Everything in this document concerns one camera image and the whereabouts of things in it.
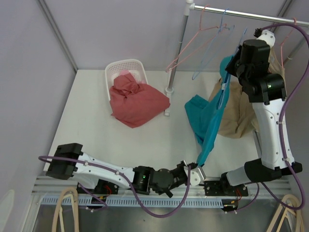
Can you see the red t shirt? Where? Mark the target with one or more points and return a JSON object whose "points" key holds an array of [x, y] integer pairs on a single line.
{"points": [[133, 103]]}

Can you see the beige tubes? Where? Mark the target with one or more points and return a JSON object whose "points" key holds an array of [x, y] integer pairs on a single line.
{"points": [[58, 214], [284, 215]]}

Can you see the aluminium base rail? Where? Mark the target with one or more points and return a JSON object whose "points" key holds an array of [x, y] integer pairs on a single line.
{"points": [[150, 185]]}

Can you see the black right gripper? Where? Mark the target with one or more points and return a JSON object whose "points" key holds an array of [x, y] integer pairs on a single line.
{"points": [[231, 67]]}

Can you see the metal clothes rack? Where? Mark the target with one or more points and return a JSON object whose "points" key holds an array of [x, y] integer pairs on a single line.
{"points": [[190, 5]]}

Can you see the teal t shirt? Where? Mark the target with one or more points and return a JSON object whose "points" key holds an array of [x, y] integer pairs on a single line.
{"points": [[205, 116]]}

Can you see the blue hanger with beige shirt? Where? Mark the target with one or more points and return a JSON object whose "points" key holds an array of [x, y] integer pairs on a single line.
{"points": [[226, 71]]}

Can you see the pink t shirt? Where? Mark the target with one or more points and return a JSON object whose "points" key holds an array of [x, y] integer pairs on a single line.
{"points": [[124, 72]]}

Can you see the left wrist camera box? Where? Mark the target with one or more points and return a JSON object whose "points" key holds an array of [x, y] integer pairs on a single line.
{"points": [[195, 175]]}

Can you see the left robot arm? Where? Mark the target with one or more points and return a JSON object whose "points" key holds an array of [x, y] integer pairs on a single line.
{"points": [[70, 161]]}

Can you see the beige t shirt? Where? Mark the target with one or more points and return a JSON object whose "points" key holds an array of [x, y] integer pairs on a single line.
{"points": [[239, 117]]}

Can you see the beige tubes lower left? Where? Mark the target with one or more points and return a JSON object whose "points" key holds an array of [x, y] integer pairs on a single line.
{"points": [[58, 214]]}

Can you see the white slotted cable duct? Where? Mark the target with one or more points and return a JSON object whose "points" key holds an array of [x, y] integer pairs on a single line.
{"points": [[147, 202]]}

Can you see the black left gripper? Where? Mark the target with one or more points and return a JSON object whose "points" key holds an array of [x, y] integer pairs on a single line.
{"points": [[183, 165]]}

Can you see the white perforated plastic basket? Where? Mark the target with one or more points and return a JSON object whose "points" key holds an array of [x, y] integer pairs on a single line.
{"points": [[115, 69]]}

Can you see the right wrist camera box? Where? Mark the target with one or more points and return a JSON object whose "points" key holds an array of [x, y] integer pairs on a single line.
{"points": [[265, 35]]}

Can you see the beige tubes lower right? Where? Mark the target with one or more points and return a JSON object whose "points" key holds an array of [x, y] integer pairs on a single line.
{"points": [[284, 215]]}

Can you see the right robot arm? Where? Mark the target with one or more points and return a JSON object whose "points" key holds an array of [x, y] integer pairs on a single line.
{"points": [[266, 92]]}

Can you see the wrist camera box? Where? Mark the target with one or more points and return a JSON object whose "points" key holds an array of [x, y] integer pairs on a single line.
{"points": [[265, 35], [195, 175]]}

